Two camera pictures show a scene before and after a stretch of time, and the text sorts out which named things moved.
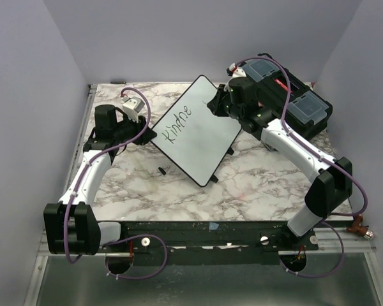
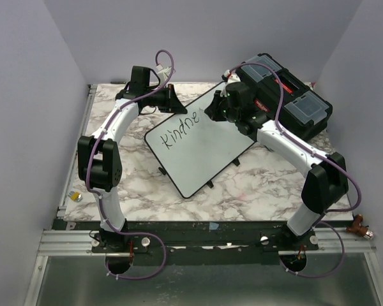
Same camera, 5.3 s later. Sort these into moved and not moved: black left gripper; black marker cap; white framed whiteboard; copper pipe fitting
Moved: black left gripper; white framed whiteboard
Not moved: copper pipe fitting; black marker cap
